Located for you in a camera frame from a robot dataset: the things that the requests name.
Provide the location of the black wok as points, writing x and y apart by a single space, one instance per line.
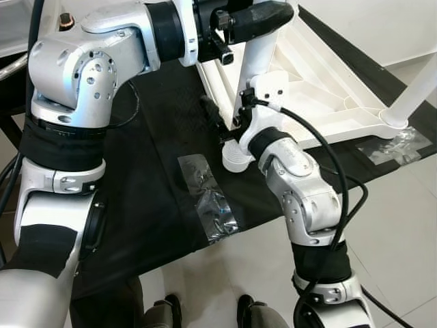
66 20

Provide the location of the white plastic children table top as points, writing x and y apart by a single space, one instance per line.
328 82

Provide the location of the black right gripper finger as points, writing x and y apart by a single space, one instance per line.
214 117

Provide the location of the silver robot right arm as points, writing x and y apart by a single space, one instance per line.
307 198

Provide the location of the clear tape patch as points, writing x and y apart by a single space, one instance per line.
392 147

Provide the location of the grey robot right leg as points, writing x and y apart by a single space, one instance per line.
263 316

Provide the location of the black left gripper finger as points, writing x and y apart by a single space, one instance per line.
263 20

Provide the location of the white plastic table leg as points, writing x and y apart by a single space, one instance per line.
413 92
213 89
263 58

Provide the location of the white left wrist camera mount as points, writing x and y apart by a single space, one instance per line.
188 34

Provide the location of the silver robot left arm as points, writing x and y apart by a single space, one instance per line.
75 75

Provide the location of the clear plastic wrapper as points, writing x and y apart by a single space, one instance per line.
208 198

